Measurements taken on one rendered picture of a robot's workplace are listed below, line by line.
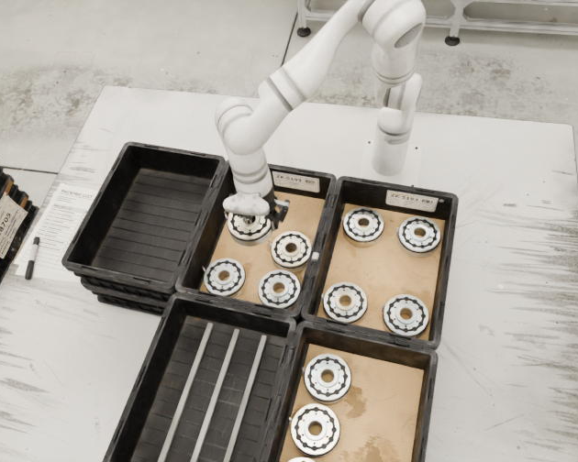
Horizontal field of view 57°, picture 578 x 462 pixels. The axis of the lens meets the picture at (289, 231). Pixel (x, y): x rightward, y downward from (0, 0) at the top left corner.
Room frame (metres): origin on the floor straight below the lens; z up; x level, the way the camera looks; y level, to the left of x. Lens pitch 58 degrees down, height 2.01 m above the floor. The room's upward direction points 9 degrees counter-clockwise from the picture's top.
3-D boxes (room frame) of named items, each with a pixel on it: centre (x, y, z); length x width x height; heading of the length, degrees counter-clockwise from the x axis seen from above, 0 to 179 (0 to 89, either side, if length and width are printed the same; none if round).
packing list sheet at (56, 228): (0.93, 0.66, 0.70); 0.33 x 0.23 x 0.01; 161
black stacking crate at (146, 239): (0.80, 0.35, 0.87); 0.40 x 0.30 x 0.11; 157
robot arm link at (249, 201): (0.63, 0.06, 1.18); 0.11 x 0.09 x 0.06; 161
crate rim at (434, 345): (0.56, -0.21, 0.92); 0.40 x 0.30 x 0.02; 157
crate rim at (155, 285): (0.80, 0.35, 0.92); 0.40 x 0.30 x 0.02; 157
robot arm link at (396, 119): (0.92, -0.32, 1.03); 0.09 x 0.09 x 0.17; 62
